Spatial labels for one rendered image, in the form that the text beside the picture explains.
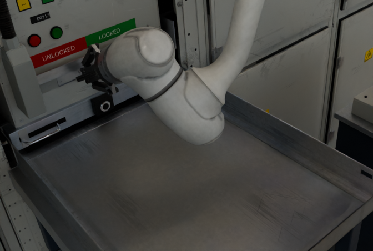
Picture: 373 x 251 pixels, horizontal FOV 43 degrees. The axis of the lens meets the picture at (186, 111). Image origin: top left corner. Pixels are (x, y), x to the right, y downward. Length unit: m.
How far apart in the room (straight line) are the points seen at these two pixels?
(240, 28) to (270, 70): 0.82
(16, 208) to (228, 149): 0.60
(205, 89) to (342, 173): 0.41
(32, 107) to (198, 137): 0.42
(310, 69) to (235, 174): 0.91
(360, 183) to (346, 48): 1.09
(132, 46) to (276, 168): 0.50
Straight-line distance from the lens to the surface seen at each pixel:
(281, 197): 1.11
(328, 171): 1.18
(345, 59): 2.18
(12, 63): 1.11
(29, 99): 1.16
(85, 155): 1.28
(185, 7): 1.41
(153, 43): 0.87
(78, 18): 1.27
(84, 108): 1.36
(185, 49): 1.46
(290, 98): 1.94
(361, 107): 1.53
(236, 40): 0.96
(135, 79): 0.91
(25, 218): 1.42
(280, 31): 1.73
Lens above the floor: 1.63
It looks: 34 degrees down
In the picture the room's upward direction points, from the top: 5 degrees counter-clockwise
